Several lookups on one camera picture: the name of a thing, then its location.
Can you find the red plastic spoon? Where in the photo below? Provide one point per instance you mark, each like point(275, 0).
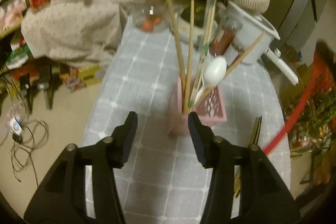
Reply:
point(273, 140)

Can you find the orange plastic bag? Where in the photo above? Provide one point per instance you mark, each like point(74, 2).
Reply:
point(325, 66)

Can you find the floral appliance cover cloth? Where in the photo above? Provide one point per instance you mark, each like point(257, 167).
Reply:
point(73, 29)

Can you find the green leafy vegetables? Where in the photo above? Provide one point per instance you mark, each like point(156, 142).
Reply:
point(323, 113)

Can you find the white plastic spoon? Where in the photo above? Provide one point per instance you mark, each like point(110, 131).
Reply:
point(215, 70)

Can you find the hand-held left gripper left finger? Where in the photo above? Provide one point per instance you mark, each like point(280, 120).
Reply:
point(130, 134)

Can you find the bundle of wooden chopsticks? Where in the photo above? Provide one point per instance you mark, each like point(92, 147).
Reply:
point(179, 56)

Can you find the black stand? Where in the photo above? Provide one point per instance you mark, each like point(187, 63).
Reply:
point(47, 92)

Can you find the wooden shelf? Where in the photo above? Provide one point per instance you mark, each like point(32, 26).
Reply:
point(10, 32)

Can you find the red spice jar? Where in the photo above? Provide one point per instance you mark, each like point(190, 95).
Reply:
point(223, 40)

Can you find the black chopstick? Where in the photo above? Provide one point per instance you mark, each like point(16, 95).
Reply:
point(256, 129)
point(260, 127)

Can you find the grey refrigerator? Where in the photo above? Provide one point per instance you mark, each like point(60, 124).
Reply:
point(296, 8)

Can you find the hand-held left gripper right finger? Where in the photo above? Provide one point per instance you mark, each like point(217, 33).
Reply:
point(195, 137)

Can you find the clear storage container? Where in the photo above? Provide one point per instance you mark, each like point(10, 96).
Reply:
point(13, 11)

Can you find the pink plastic utensil basket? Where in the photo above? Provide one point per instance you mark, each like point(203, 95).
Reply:
point(212, 108)

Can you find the white power adapter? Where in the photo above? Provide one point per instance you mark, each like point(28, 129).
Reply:
point(14, 125)

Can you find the grey checkered tablecloth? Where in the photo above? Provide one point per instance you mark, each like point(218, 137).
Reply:
point(147, 69)

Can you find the white electric pot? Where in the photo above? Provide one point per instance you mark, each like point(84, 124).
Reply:
point(252, 35)

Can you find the clear glass jar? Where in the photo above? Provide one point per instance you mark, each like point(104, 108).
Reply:
point(141, 14)

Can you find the dark green squash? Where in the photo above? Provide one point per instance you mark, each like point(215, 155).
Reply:
point(199, 16)

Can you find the small orange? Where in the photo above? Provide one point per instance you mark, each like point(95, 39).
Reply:
point(156, 20)
point(147, 26)

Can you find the yellow cardboard box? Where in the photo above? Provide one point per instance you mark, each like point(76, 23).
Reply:
point(86, 74)

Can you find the white ceramic bowl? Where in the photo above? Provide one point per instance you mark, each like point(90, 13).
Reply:
point(183, 29)

